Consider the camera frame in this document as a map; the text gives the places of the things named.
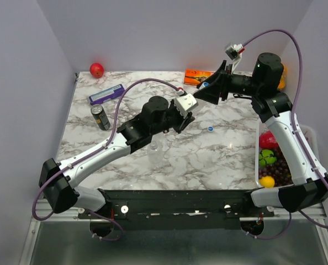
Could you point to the black drink can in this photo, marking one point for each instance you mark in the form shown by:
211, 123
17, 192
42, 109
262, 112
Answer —
100, 116

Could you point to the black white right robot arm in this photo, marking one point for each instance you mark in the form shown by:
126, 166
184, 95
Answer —
309, 177

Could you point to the yellow lemon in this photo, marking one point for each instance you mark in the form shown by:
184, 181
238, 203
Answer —
267, 182

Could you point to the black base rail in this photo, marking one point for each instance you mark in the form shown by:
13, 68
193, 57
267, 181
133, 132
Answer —
181, 209

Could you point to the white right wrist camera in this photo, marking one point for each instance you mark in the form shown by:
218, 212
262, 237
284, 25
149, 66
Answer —
234, 52

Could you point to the red apple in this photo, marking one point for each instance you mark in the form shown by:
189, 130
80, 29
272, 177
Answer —
96, 70

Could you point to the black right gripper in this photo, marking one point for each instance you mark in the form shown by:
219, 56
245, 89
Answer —
226, 76

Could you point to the purple white flat box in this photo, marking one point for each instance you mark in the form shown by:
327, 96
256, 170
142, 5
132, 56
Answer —
106, 95

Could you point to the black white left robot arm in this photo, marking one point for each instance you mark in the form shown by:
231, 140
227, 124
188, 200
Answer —
60, 181

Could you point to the orange razor box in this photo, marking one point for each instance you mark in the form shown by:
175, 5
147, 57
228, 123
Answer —
195, 77

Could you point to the orange snack bag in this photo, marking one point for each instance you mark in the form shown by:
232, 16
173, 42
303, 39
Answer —
283, 79

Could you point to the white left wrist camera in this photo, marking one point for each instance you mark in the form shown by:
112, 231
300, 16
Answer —
184, 103

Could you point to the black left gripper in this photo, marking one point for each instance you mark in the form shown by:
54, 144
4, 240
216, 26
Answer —
185, 122

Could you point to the purple grape bunch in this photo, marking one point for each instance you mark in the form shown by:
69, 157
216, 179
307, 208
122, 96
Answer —
279, 170

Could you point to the red dragon fruit toy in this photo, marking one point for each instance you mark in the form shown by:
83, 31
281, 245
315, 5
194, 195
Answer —
268, 141

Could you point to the clear plastic bottle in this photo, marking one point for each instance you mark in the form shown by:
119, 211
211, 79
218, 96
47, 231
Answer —
155, 154
196, 105

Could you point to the green toy fruit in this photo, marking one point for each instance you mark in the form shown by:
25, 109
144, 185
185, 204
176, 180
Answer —
266, 157

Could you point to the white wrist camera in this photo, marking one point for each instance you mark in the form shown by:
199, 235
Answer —
234, 52
184, 103

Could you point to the white plastic basket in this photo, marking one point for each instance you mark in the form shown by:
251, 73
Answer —
261, 128

